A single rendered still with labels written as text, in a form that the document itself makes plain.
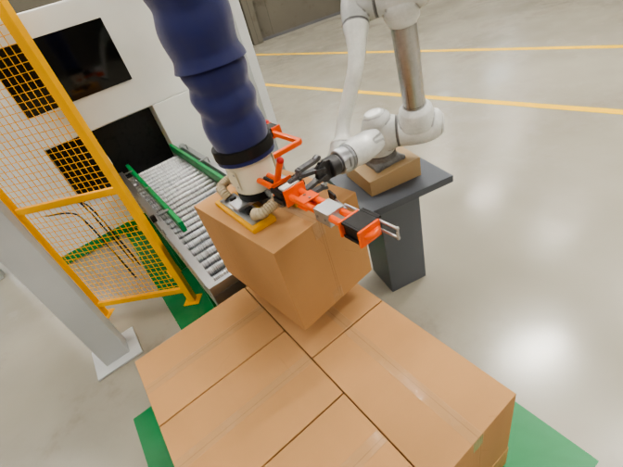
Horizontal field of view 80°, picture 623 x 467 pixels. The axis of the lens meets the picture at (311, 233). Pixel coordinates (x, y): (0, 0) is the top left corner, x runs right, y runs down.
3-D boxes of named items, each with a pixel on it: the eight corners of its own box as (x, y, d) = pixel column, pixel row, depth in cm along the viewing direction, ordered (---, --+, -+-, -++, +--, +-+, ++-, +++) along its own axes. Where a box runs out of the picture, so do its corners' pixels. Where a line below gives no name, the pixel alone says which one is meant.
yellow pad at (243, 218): (216, 206, 155) (210, 195, 152) (235, 194, 159) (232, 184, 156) (254, 234, 131) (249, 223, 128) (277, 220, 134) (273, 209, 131)
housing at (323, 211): (315, 220, 110) (311, 208, 107) (332, 209, 112) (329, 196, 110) (330, 229, 105) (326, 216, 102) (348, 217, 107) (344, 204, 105)
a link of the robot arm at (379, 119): (366, 144, 201) (358, 107, 187) (400, 139, 194) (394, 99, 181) (362, 160, 190) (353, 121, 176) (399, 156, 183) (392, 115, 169)
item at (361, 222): (340, 236, 100) (336, 222, 97) (360, 222, 103) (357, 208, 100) (362, 249, 94) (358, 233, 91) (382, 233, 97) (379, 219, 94)
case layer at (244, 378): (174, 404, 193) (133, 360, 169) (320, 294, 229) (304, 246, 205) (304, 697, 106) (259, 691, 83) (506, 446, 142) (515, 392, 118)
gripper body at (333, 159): (341, 154, 124) (320, 167, 121) (346, 176, 129) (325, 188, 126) (327, 149, 130) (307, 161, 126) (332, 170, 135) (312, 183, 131)
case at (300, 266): (228, 271, 184) (193, 206, 160) (287, 228, 201) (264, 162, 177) (305, 331, 142) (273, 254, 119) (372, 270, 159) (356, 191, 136)
